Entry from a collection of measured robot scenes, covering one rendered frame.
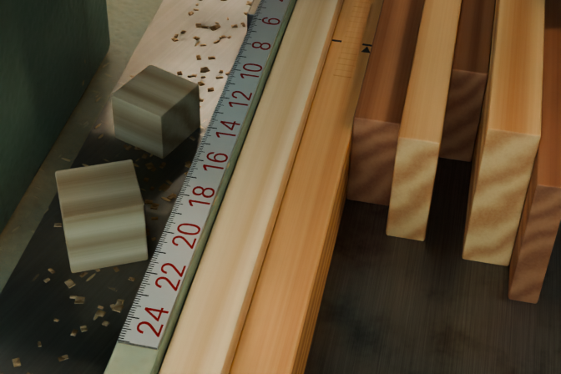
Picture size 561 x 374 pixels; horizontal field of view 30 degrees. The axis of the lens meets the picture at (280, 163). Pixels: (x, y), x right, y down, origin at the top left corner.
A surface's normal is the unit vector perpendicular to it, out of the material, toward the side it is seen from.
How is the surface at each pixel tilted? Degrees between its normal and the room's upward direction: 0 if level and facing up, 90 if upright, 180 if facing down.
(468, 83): 90
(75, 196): 0
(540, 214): 90
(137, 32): 0
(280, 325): 0
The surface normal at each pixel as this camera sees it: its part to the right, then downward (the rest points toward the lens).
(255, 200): 0.03, -0.76
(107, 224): 0.27, 0.64
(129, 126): -0.53, 0.55
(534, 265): -0.21, 0.64
